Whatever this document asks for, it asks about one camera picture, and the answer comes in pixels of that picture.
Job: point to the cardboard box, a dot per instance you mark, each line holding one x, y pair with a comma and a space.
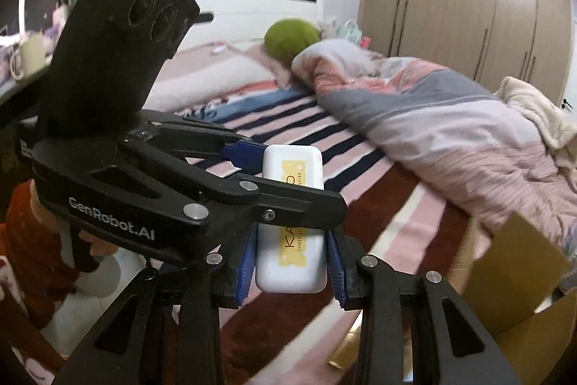
514, 276

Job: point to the green round plush pillow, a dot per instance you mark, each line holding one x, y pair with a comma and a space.
288, 38

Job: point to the white cloth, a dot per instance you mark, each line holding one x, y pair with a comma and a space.
97, 290

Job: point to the cream mug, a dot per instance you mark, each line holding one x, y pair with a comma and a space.
32, 53

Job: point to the dark desk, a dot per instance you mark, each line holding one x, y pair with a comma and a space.
18, 87

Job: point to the pink and grey quilt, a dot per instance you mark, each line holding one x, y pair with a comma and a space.
428, 128

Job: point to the white box with yellow label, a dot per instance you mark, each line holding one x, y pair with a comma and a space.
288, 263

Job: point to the person's left hand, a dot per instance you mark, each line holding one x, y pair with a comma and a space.
103, 250

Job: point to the teal bag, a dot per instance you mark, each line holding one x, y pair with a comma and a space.
351, 32

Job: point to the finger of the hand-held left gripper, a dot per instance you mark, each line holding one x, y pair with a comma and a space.
245, 155
297, 207

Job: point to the person's left forearm red sleeve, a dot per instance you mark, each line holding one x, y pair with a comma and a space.
27, 249

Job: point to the white headboard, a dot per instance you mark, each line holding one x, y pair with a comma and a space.
252, 6

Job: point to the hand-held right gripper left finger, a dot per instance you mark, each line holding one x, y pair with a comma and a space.
243, 272

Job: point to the wooden wardrobe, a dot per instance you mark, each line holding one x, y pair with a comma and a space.
469, 1

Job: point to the striped bed sheet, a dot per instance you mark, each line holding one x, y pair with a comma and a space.
374, 204

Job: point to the pink pillow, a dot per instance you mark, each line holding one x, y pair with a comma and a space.
212, 78

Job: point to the cream fleece blanket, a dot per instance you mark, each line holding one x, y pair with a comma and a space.
541, 110

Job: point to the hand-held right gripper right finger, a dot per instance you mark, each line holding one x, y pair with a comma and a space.
338, 272

